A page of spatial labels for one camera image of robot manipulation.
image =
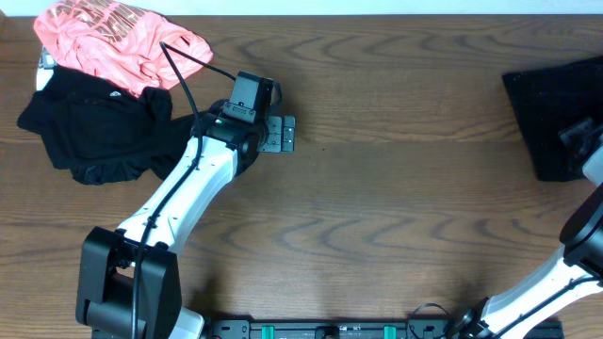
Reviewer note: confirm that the white garment under pile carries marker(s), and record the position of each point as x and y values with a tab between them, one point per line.
45	69

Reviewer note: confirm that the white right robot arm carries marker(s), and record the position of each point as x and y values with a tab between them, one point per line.
572	272

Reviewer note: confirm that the black mounting rail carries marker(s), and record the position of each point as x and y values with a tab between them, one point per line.
330	329

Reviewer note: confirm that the black t-shirt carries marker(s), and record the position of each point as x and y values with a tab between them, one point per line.
101	133

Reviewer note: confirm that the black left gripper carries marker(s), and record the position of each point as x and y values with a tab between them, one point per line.
275	142

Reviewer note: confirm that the pink t-shirt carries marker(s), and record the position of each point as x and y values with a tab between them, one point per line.
119	43

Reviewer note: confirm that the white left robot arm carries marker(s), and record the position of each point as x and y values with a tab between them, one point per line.
129	283

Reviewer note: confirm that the black knit skirt with buttons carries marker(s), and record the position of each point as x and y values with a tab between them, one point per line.
549	100

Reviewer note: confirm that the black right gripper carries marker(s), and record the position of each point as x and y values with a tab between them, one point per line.
569	135

